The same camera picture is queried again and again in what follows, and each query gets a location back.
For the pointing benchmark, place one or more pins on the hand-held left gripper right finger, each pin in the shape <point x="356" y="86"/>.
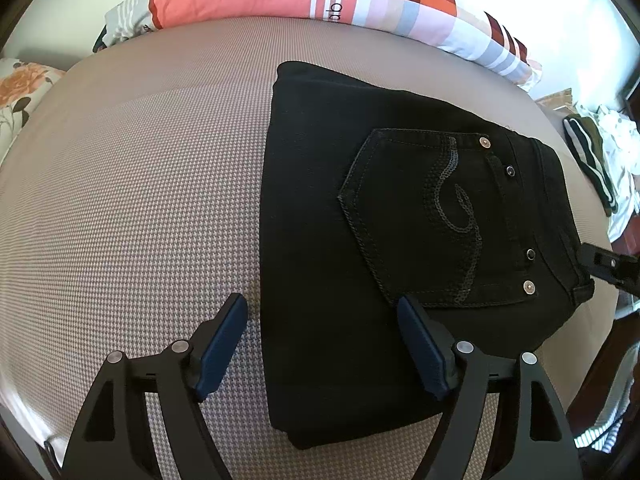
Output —
<point x="422" y="347"/>

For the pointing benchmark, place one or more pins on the black pants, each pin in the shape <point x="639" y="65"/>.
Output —
<point x="320" y="210"/>

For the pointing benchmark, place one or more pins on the dark framed screen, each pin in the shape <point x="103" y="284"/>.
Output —
<point x="632" y="91"/>

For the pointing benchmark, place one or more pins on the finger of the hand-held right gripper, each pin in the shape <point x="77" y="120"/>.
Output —
<point x="602" y="262"/>

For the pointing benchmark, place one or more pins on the dark green striped garment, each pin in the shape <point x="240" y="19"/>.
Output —
<point x="590" y="155"/>

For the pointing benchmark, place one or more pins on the white crumpled cloth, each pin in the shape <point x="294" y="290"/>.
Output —
<point x="622" y="150"/>

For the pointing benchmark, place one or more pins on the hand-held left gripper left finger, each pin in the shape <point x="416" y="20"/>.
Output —
<point x="225" y="342"/>

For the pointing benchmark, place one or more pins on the floral pillow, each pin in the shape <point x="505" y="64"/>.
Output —
<point x="25" y="90"/>

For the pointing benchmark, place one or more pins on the grey striped cloth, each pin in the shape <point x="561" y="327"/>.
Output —
<point x="125" y="20"/>

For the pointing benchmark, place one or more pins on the brown woven object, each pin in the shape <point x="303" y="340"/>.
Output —
<point x="555" y="101"/>

